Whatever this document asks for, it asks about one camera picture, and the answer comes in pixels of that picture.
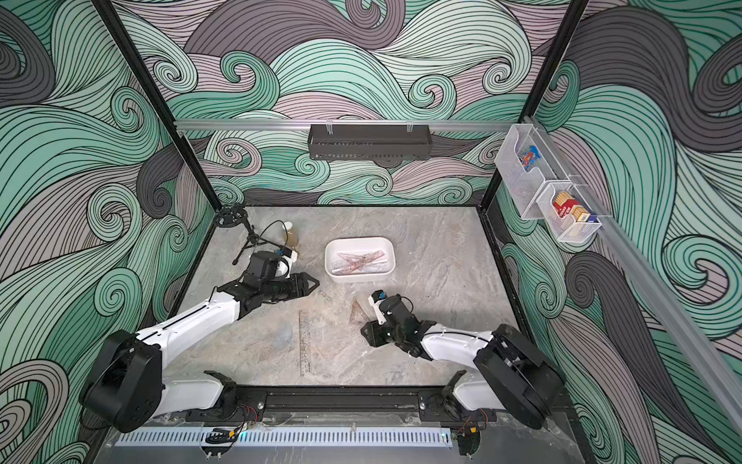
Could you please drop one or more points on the long pink clear ruler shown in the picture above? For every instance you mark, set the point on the long pink clear ruler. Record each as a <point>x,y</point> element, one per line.
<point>304,343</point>

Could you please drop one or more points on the blue packet in bin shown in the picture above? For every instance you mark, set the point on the blue packet in bin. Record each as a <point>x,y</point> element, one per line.
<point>528,156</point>

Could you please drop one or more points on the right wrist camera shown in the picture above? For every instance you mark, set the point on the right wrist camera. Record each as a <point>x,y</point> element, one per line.
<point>384,305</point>

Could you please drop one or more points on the clear wall bin lower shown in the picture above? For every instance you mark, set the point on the clear wall bin lower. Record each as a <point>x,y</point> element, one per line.
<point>565,230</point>

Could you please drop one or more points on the aluminium rail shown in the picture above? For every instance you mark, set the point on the aluminium rail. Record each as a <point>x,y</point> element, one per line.
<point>263,124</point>
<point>719,378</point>

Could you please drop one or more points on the amber bottle white cap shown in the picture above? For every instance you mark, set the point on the amber bottle white cap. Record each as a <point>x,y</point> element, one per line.
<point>291,235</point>

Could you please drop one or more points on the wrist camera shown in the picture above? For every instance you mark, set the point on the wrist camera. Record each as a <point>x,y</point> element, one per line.
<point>271,265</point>
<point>384,305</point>

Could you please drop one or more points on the clear wall bin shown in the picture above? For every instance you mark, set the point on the clear wall bin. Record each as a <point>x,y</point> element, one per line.
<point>565,230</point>
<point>524,187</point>

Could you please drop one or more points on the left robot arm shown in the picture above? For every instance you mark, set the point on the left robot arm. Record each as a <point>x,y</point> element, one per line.
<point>126,386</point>

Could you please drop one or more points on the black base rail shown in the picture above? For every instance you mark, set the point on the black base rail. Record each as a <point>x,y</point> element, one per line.
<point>432,403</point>

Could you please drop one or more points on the aluminium right rail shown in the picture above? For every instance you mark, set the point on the aluminium right rail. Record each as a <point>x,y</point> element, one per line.
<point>719,378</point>

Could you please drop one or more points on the aluminium back rail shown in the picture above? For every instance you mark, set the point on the aluminium back rail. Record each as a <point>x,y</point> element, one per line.
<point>263,124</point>

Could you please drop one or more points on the red card boxes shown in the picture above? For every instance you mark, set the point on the red card boxes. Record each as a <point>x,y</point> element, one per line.
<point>566,205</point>

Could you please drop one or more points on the red set square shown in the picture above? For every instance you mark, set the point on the red set square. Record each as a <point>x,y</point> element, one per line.
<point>352,260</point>

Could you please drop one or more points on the white slotted cable duct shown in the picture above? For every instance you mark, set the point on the white slotted cable duct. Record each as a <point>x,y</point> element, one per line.
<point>301,437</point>

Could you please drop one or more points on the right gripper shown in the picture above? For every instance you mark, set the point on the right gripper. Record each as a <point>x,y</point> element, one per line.
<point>376,333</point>

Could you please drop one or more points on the clear wall bin upper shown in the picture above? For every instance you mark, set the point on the clear wall bin upper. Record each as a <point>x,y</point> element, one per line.
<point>524,187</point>

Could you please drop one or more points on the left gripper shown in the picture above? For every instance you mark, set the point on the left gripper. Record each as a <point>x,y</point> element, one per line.
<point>299,289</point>

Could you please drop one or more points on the white storage box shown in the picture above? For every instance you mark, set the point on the white storage box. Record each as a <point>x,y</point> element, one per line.
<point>358,250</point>

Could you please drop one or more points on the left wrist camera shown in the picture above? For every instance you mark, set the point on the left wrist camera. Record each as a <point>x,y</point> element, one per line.
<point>271,265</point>

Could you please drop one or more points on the black wall tray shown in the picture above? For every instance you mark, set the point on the black wall tray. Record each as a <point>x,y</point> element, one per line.
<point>387,143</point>

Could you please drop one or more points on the wide red ruler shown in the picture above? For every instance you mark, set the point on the wide red ruler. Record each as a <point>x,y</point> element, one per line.
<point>365,264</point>

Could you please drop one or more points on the blue clear protractor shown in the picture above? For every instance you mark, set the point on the blue clear protractor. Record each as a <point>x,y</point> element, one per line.
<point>282,339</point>

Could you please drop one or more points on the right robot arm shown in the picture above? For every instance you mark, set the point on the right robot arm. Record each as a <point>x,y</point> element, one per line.
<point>504,370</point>

